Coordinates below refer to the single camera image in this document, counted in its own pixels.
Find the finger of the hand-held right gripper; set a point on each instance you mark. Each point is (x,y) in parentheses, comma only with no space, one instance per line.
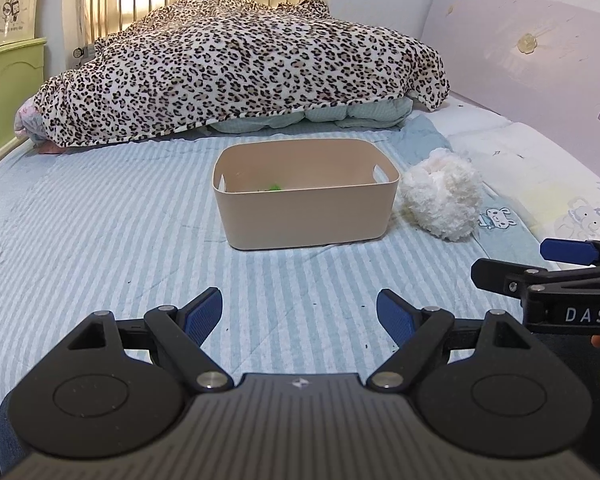
(565,251)
(495,275)

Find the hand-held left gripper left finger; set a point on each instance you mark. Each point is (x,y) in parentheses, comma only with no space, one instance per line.
(202,317)

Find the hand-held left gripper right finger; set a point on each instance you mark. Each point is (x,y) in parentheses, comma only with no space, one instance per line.
(397,317)

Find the beige plastic storage bin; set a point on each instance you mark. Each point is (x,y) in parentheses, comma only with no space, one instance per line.
(300,220)

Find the green packet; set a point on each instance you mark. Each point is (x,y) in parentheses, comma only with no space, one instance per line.
(273,188)

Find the white printed quilt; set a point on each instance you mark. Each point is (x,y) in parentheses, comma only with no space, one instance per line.
(530,170)

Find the white fluffy plush toy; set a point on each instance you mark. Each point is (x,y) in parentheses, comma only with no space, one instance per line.
(445,200)

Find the blue striped bed sheet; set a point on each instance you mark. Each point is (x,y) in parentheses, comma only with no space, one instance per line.
(130,240)

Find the pale pink headboard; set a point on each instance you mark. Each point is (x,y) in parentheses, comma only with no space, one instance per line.
(530,60)

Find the teal checked quilt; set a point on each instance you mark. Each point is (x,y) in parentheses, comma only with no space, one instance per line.
(360,112)

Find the cream flower headboard ornament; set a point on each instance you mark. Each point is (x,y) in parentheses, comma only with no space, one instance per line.
(527,43)

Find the person's left leg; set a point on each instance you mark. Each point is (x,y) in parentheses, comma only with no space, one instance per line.
(10,440)

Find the leopard print blanket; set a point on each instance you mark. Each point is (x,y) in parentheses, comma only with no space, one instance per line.
(230,70)

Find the pink floral cloth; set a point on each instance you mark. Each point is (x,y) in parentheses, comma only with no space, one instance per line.
(27,120)

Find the green cabinet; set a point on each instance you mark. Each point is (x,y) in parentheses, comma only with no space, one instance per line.
(10,90)

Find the small grey wall fixture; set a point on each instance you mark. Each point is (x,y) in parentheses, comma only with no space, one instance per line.
(84,53)

